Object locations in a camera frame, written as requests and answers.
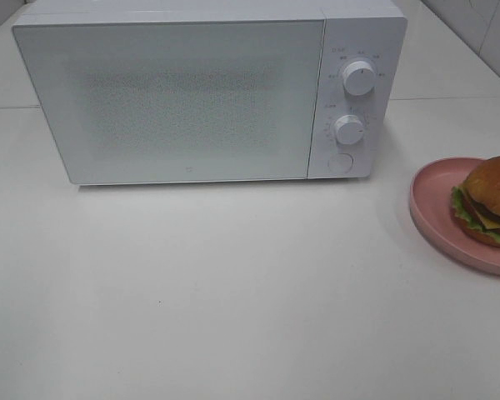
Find round white door button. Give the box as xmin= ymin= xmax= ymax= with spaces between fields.
xmin=327 ymin=153 xmax=353 ymax=176

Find white microwave door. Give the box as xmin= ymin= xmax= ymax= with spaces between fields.
xmin=13 ymin=21 xmax=324 ymax=185

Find burger with lettuce and cheese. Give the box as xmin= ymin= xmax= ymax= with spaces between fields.
xmin=451 ymin=156 xmax=500 ymax=248

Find pink round plate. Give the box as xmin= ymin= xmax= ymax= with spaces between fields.
xmin=409 ymin=157 xmax=500 ymax=276

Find white timer knob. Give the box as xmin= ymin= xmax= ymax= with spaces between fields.
xmin=332 ymin=115 xmax=364 ymax=145

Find white microwave oven body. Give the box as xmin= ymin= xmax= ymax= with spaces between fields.
xmin=12 ymin=1 xmax=408 ymax=179

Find upper white power knob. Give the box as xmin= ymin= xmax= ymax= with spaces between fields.
xmin=342 ymin=60 xmax=376 ymax=96

